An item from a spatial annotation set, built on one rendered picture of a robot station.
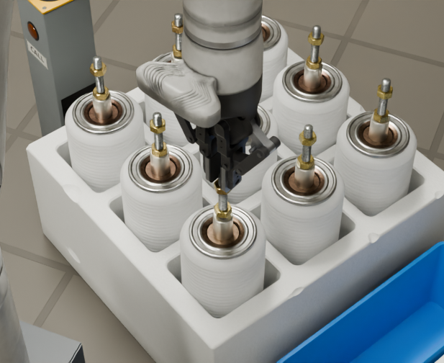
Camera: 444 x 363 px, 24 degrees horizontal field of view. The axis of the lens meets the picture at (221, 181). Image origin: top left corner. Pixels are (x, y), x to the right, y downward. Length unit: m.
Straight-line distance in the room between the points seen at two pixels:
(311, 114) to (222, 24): 0.42
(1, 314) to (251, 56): 0.31
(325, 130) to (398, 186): 0.12
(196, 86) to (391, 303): 0.51
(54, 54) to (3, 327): 0.56
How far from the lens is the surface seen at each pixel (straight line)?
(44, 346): 1.03
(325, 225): 1.21
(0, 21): 0.73
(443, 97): 1.70
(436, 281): 1.40
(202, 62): 0.93
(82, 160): 1.30
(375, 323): 1.34
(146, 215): 1.22
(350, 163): 1.25
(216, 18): 0.89
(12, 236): 1.50
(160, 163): 1.20
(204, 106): 0.91
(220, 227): 1.13
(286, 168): 1.22
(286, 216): 1.19
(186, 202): 1.21
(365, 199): 1.29
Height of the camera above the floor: 1.16
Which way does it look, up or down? 49 degrees down
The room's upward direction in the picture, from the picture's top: straight up
